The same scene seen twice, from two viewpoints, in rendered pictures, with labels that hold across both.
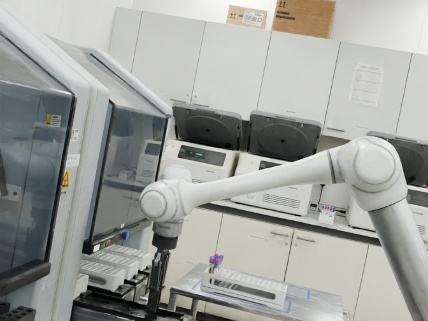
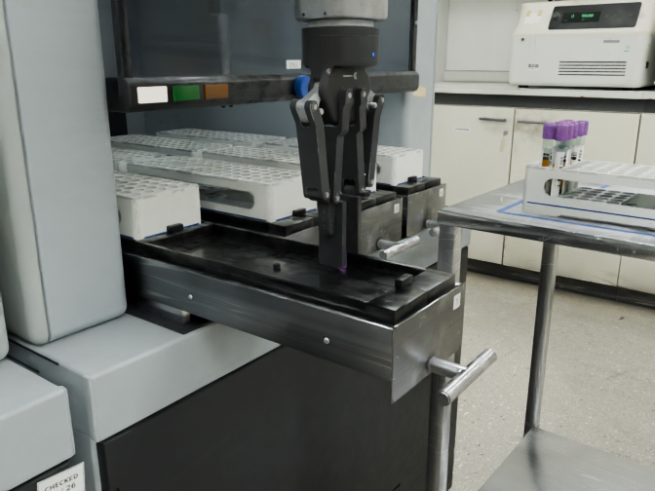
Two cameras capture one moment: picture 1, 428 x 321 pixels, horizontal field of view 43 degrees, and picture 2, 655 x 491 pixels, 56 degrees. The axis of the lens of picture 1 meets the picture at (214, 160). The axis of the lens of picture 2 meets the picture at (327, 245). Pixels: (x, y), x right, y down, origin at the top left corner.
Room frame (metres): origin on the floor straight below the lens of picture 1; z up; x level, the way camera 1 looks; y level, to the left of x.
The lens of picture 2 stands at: (1.07, -0.18, 1.01)
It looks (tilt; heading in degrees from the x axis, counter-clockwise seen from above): 16 degrees down; 27
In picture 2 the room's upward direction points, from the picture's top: straight up
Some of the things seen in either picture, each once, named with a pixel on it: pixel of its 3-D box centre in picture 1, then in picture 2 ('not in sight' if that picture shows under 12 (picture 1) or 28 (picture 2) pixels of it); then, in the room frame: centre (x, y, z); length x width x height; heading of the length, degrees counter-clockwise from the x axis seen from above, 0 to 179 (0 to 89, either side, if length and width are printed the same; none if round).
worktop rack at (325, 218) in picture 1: (327, 216); not in sight; (3.87, -0.87, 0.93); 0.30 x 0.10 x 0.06; 165
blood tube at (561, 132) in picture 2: (214, 274); (557, 169); (1.92, -0.07, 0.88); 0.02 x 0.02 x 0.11
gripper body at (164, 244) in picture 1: (163, 249); (340, 75); (1.64, 0.10, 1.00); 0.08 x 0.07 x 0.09; 171
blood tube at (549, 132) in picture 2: (209, 272); (543, 167); (1.92, -0.06, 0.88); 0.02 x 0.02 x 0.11
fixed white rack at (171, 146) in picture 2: not in sight; (161, 157); (2.00, 0.66, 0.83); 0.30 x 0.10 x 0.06; 81
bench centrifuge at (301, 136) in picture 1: (278, 161); not in sight; (4.14, -0.48, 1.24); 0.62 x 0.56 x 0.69; 171
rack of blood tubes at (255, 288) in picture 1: (244, 286); (653, 197); (1.93, -0.19, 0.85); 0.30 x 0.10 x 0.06; 78
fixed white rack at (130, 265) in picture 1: (95, 262); (285, 173); (1.95, 0.35, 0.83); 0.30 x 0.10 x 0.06; 81
